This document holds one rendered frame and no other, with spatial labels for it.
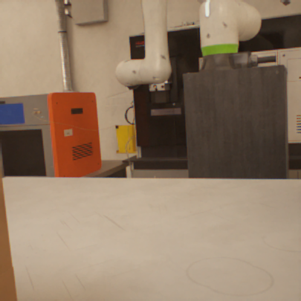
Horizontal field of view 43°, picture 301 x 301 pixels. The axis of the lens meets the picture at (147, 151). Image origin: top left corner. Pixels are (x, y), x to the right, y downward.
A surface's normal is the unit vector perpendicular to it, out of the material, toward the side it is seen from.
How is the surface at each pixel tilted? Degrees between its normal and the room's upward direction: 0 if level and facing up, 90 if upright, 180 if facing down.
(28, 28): 90
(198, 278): 0
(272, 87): 90
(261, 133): 90
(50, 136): 90
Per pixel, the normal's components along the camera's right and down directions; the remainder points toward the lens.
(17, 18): -0.35, 0.14
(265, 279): -0.07, -0.99
